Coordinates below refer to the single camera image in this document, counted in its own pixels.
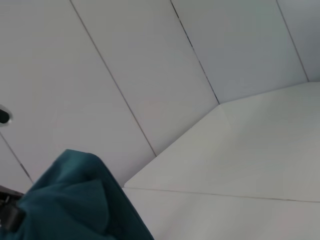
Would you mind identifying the teal T-shirt with FREE print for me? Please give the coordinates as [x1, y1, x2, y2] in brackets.
[14, 149, 156, 240]

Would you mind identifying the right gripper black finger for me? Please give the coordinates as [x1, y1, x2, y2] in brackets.
[0, 186, 26, 232]

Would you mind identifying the dark oval wall fixture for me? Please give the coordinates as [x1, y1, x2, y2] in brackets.
[0, 104, 13, 125]

